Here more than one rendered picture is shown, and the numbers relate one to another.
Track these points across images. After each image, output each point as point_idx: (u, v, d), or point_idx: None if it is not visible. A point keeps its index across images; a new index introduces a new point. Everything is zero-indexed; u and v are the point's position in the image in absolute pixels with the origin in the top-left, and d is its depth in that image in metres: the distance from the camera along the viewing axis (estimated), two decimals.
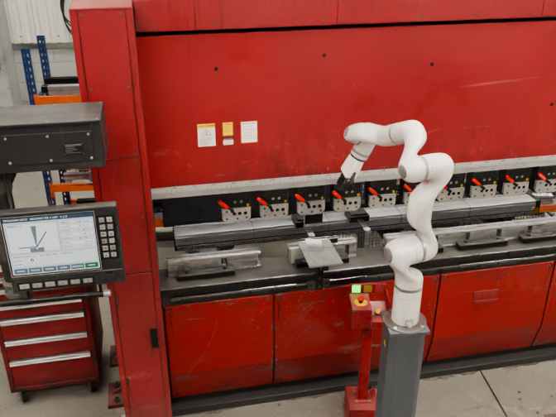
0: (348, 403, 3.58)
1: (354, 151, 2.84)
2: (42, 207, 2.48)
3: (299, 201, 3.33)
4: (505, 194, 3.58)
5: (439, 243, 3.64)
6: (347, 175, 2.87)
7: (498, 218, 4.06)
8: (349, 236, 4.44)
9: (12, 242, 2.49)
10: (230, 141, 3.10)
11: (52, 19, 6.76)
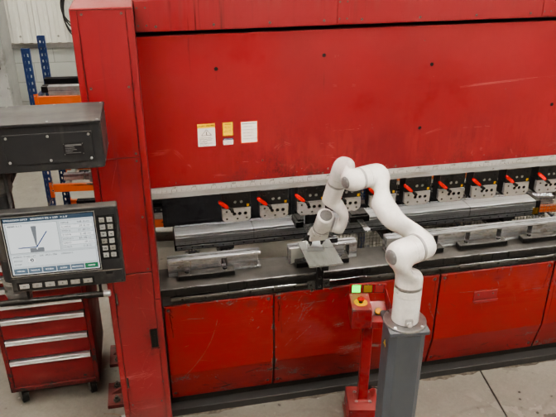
0: (348, 403, 3.58)
1: None
2: (42, 207, 2.48)
3: (299, 201, 3.33)
4: (505, 194, 3.58)
5: (439, 243, 3.64)
6: (308, 232, 3.33)
7: (498, 218, 4.06)
8: (349, 236, 4.44)
9: (12, 242, 2.49)
10: (230, 141, 3.10)
11: (52, 19, 6.76)
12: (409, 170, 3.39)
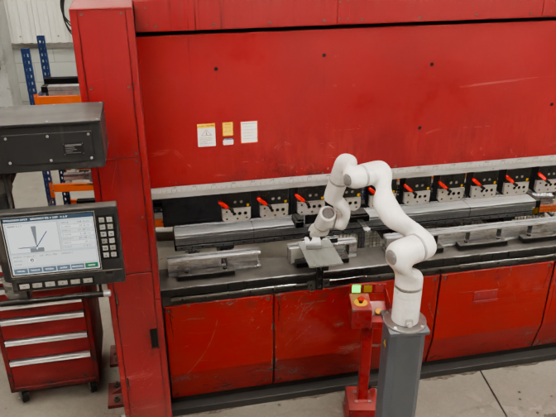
0: (348, 403, 3.58)
1: None
2: (42, 207, 2.48)
3: (299, 201, 3.33)
4: (505, 194, 3.58)
5: (439, 243, 3.64)
6: (309, 228, 3.32)
7: (498, 218, 4.06)
8: (349, 236, 4.44)
9: (12, 242, 2.49)
10: (230, 141, 3.10)
11: (52, 19, 6.76)
12: (409, 170, 3.39)
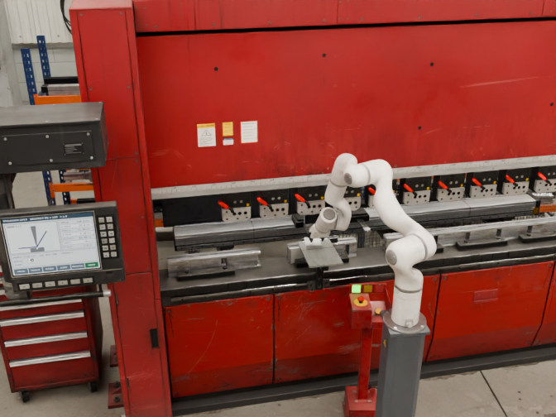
0: (348, 403, 3.58)
1: None
2: (42, 207, 2.48)
3: (299, 201, 3.33)
4: (505, 194, 3.58)
5: (439, 243, 3.64)
6: (309, 229, 3.30)
7: (498, 218, 4.06)
8: (349, 236, 4.44)
9: (12, 242, 2.49)
10: (230, 141, 3.10)
11: (52, 19, 6.76)
12: (409, 170, 3.39)
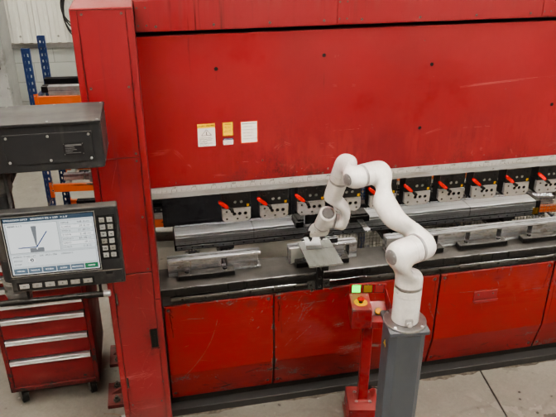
0: (348, 403, 3.58)
1: None
2: (42, 207, 2.48)
3: (299, 201, 3.33)
4: (505, 194, 3.58)
5: (439, 243, 3.64)
6: (309, 228, 3.31)
7: (498, 218, 4.06)
8: (349, 236, 4.44)
9: (12, 242, 2.49)
10: (230, 141, 3.10)
11: (52, 19, 6.76)
12: (409, 170, 3.39)
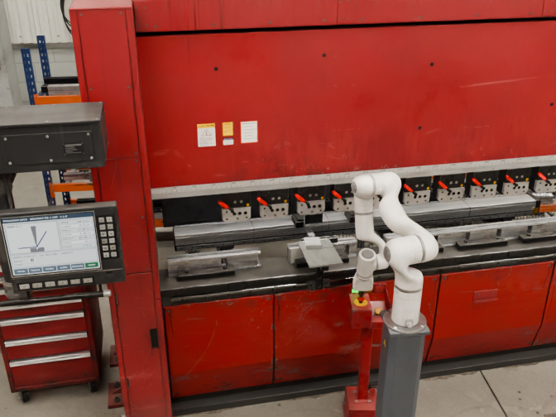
0: (348, 403, 3.58)
1: (368, 277, 3.15)
2: (42, 207, 2.48)
3: (299, 201, 3.33)
4: (505, 194, 3.58)
5: (439, 243, 3.64)
6: (372, 288, 3.24)
7: (498, 218, 4.06)
8: (349, 236, 4.44)
9: (12, 242, 2.49)
10: (230, 141, 3.10)
11: (52, 19, 6.76)
12: (409, 170, 3.39)
